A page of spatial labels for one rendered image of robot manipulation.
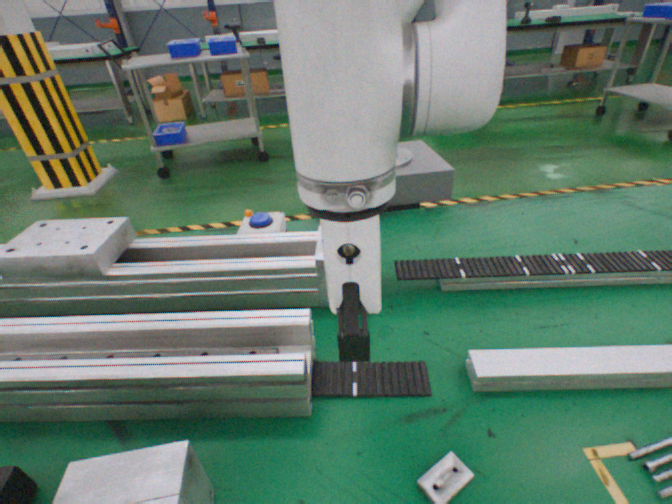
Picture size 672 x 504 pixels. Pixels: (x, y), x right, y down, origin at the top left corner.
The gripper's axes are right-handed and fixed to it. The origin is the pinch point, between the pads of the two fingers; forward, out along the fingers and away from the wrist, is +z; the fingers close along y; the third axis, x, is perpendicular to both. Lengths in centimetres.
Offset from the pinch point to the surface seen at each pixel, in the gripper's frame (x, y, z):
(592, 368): -28.1, -0.7, 8.0
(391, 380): -4.4, 0.2, 10.6
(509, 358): -19.0, 1.0, 8.0
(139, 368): 23.9, -3.5, 2.6
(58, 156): 225, 245, 57
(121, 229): 37.6, 21.9, -1.0
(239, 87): 139, 473, 53
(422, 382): -8.3, -0.1, 10.8
